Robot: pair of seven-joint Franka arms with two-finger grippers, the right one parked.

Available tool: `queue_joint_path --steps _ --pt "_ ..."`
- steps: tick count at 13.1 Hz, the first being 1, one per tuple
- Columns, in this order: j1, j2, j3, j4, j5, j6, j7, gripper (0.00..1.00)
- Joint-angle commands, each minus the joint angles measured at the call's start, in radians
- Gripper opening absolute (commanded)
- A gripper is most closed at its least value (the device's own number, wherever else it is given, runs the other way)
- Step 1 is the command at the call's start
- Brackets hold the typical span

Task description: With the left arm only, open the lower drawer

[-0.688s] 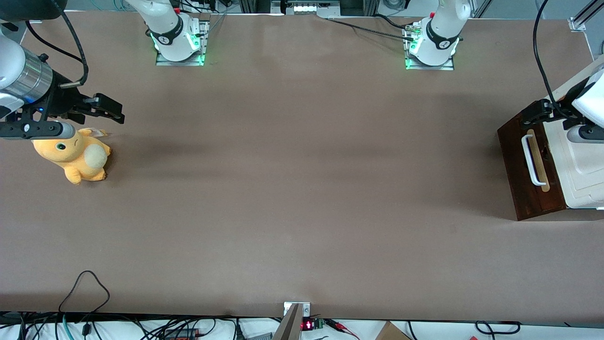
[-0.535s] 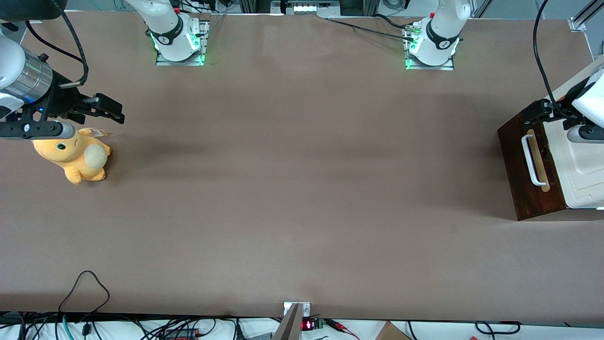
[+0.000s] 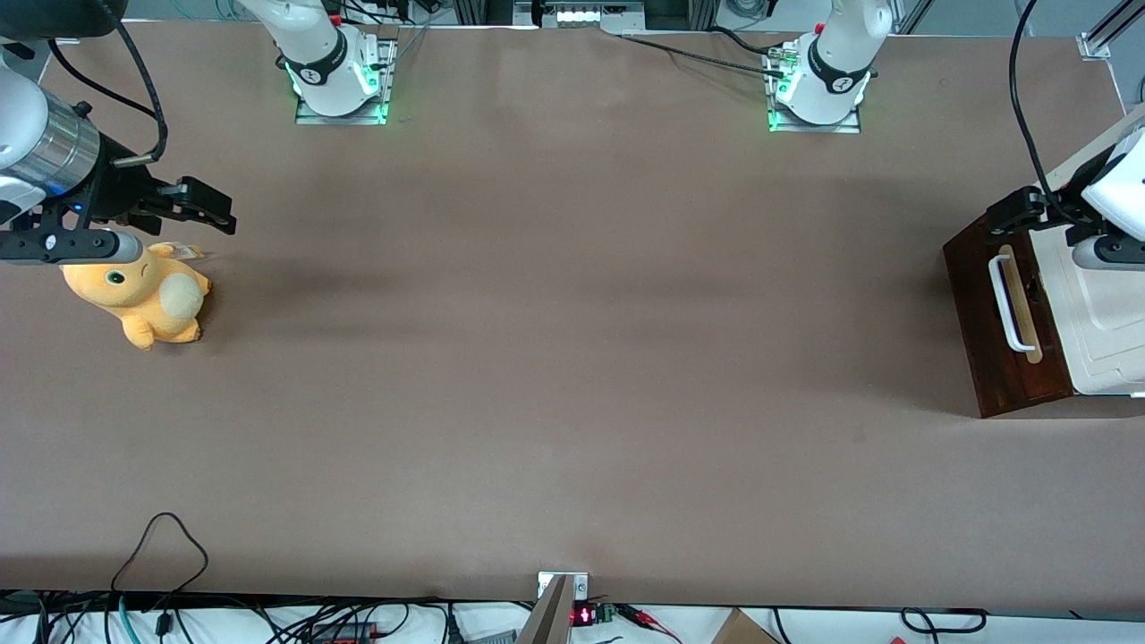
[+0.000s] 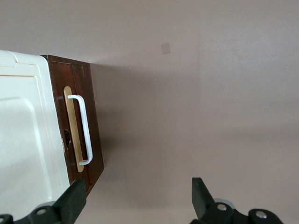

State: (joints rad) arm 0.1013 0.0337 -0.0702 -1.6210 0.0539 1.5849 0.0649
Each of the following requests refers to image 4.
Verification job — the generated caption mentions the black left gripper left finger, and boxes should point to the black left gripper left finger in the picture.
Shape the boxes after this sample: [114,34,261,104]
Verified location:
[0,178,87,224]

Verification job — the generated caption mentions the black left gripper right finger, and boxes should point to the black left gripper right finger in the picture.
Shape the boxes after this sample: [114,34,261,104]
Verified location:
[190,177,283,224]

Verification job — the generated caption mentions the white drawer handle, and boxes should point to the white drawer handle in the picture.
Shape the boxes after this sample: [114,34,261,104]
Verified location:
[67,94,93,166]

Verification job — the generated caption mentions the dark wooden drawer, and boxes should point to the dark wooden drawer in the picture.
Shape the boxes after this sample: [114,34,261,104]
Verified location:
[40,55,105,199]

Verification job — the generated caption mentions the white plastic box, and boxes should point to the white plastic box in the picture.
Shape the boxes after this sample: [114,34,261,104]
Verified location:
[0,49,73,217]

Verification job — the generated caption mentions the light wooden handle backplate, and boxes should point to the light wooden handle backplate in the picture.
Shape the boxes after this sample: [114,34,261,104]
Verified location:
[63,86,85,173]

